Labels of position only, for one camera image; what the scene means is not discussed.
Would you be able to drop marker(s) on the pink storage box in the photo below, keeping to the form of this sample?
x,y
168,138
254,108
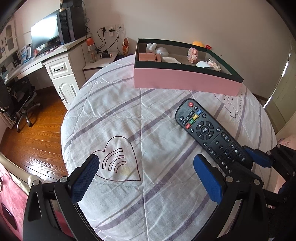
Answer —
x,y
184,76

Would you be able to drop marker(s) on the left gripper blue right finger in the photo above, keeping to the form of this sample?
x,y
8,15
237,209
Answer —
x,y
240,213

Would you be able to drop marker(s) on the orange octopus plush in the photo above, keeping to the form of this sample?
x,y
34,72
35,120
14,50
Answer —
x,y
198,43

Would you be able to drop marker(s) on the black remote control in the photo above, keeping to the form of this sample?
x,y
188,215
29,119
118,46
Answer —
x,y
213,138

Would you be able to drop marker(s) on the white desk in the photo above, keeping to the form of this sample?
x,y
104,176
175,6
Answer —
x,y
64,67

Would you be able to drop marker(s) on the orange snack bag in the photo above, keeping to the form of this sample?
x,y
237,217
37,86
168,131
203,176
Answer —
x,y
125,46

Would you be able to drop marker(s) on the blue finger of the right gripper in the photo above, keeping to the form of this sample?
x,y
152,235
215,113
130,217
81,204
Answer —
x,y
259,157

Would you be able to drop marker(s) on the black computer tower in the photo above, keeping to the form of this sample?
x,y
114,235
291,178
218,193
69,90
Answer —
x,y
71,24

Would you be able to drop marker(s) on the white cup-shaped device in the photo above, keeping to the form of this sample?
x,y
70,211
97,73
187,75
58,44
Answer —
x,y
203,64

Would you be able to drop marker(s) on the striped white bedsheet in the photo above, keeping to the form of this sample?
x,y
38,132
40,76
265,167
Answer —
x,y
146,187

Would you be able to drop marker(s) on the computer monitor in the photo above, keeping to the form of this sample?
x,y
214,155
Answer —
x,y
44,30

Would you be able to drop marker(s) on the black office chair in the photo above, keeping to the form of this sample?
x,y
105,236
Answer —
x,y
17,100

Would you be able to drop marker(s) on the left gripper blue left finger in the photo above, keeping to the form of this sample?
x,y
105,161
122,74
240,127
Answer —
x,y
52,211

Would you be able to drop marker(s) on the orange cap bottle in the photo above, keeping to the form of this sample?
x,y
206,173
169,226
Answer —
x,y
91,49

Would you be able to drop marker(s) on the white rabbit figurine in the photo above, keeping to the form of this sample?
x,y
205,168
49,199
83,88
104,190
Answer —
x,y
151,47

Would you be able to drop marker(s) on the pink block figure toy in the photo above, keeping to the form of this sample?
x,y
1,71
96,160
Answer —
x,y
192,55

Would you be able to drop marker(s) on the white charger adapter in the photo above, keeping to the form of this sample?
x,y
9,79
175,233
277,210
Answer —
x,y
170,60

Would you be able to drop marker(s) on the white round case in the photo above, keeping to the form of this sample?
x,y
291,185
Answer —
x,y
163,52

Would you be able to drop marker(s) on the white glass door cabinet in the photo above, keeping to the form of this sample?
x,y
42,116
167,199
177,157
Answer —
x,y
8,41

